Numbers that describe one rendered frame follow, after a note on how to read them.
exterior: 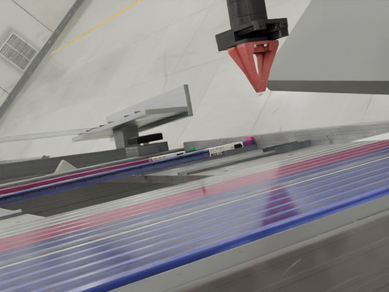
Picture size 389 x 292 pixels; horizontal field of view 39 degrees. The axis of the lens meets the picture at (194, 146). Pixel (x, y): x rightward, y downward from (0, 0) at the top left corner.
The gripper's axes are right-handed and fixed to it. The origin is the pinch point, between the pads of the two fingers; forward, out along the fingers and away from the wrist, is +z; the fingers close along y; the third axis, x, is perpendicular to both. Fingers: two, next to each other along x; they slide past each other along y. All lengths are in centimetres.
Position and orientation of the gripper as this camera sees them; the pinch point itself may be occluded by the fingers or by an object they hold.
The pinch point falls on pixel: (260, 86)
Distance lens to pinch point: 83.9
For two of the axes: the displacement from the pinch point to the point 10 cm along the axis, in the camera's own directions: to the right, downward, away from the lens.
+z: 1.8, 9.8, 0.7
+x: 8.3, -1.9, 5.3
